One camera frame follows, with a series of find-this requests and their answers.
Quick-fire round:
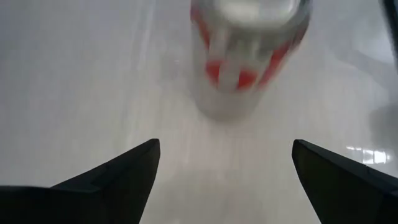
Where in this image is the black aluminium table frame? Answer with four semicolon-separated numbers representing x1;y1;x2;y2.
381;0;398;60

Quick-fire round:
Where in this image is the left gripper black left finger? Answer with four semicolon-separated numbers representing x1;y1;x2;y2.
0;138;161;224

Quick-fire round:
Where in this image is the silver Diet Coke can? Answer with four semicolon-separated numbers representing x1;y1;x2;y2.
189;0;313;122

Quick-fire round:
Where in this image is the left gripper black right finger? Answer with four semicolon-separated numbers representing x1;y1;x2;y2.
291;139;398;224

